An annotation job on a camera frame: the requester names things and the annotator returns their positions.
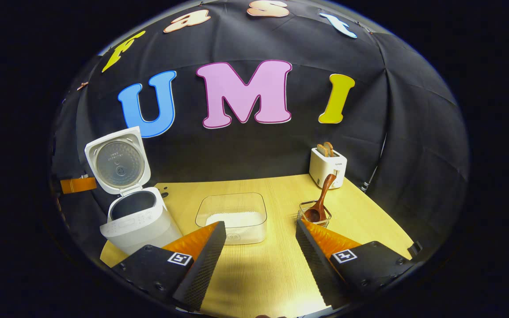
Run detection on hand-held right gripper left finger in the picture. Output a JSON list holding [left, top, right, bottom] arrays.
[[112, 221, 227, 312]]

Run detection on metal wire chopstick holder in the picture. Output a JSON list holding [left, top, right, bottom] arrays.
[[298, 201, 332, 228]]

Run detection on thin backdrop cable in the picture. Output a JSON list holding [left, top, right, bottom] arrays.
[[361, 132, 387, 193]]

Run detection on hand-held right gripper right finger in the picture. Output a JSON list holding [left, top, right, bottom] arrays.
[[296, 220, 423, 310]]

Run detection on white rice cooker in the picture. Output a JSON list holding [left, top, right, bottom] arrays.
[[84, 126, 183, 255]]

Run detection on white rice heap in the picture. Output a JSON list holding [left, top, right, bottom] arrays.
[[206, 211, 266, 231]]

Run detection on clear plastic container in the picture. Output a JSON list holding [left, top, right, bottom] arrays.
[[195, 193, 267, 245]]

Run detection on brown wooden spoon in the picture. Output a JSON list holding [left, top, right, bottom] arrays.
[[303, 174, 337, 223]]

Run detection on white toaster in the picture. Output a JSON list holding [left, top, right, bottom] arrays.
[[309, 147, 348, 189]]

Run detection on black backdrop cloth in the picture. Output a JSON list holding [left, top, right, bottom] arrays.
[[51, 0, 469, 265]]

